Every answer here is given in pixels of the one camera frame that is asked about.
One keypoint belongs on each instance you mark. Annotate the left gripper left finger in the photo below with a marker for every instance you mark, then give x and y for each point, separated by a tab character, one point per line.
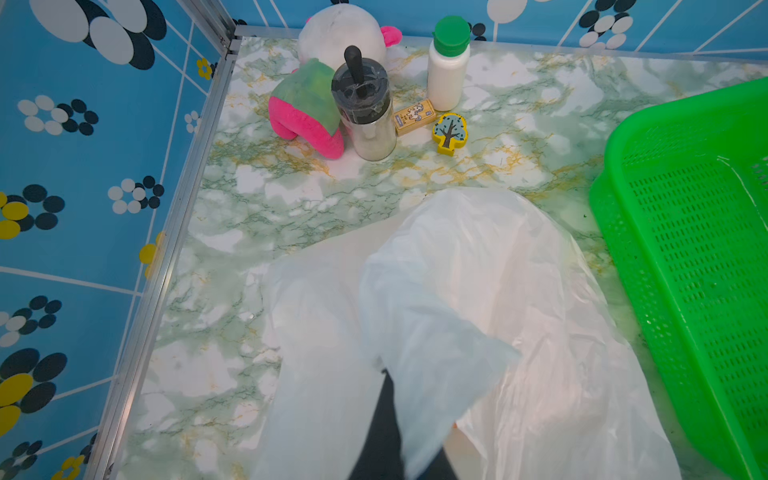
380	457

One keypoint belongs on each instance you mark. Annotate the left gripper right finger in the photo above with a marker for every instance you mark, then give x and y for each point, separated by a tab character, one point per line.
440	468

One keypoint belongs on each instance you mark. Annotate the translucent white plastic bag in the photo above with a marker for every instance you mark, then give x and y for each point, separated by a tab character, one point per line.
489	322

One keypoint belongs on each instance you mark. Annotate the yellow tree shaped block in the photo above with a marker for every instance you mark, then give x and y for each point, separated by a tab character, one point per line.
450	133

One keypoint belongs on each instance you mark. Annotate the small yellow box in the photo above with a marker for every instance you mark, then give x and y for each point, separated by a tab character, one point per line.
414	117

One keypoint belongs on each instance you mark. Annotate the pink green plush toy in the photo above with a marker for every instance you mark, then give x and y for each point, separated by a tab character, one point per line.
302	105

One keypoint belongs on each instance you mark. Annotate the glass jar black lid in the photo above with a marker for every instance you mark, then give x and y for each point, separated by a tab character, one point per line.
361	90

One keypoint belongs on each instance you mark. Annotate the green plastic basket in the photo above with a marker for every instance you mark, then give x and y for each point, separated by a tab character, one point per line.
682	205

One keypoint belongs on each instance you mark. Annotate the white bottle green cap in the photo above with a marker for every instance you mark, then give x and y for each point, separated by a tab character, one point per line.
449	54

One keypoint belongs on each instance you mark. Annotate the white plush toy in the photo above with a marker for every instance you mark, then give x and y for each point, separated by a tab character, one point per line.
328	33

